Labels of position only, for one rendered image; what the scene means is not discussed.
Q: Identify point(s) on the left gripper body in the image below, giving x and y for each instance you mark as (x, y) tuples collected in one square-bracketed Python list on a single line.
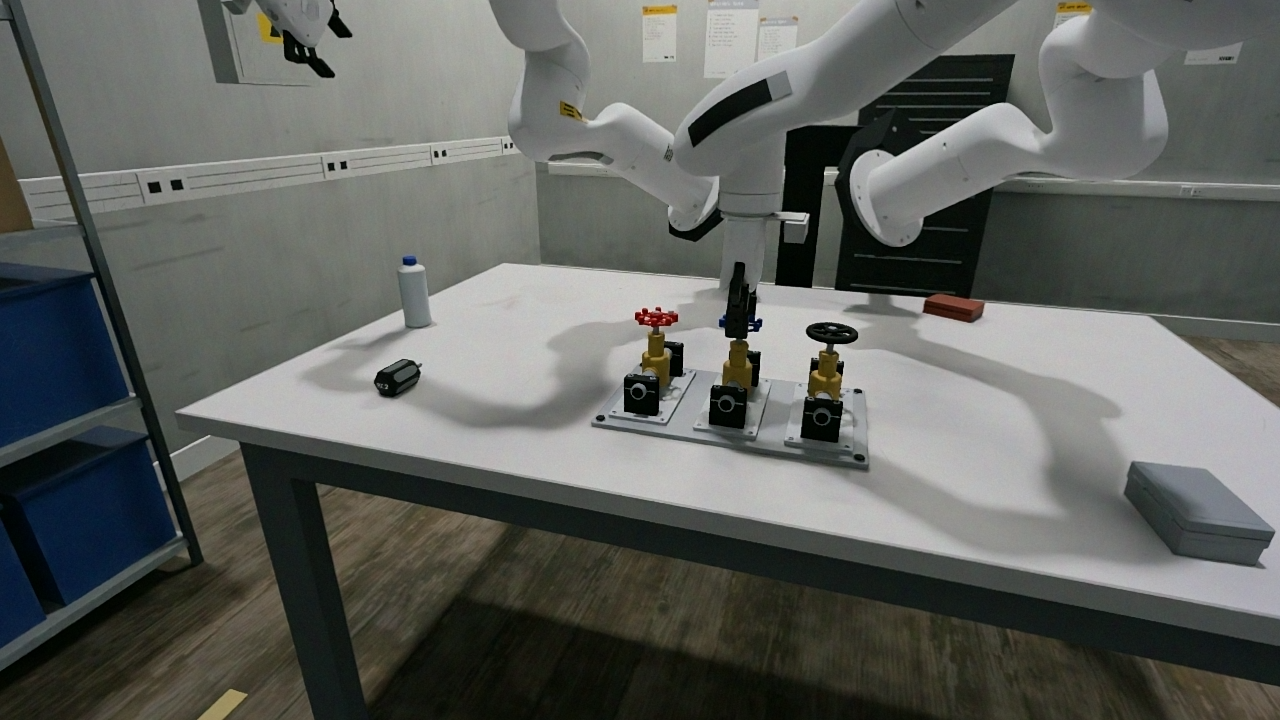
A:
[(744, 241)]

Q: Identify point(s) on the white bottle with blue cap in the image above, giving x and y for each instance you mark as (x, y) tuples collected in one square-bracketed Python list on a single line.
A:
[(414, 293)]

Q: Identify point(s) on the reddish-brown rectangular block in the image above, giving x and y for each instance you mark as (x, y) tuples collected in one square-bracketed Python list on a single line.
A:
[(955, 308)]

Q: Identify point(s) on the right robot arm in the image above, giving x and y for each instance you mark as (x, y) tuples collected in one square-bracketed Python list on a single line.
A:
[(546, 125)]

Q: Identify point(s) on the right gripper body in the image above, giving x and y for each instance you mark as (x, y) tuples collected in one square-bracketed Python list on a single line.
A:
[(306, 20)]

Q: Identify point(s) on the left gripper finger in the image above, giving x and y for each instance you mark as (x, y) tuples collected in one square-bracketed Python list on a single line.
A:
[(752, 301), (737, 316)]

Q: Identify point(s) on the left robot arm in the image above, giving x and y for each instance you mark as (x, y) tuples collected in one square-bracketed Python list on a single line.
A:
[(1104, 129)]

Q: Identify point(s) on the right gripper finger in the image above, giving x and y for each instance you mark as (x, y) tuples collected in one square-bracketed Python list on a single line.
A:
[(317, 64), (337, 25)]

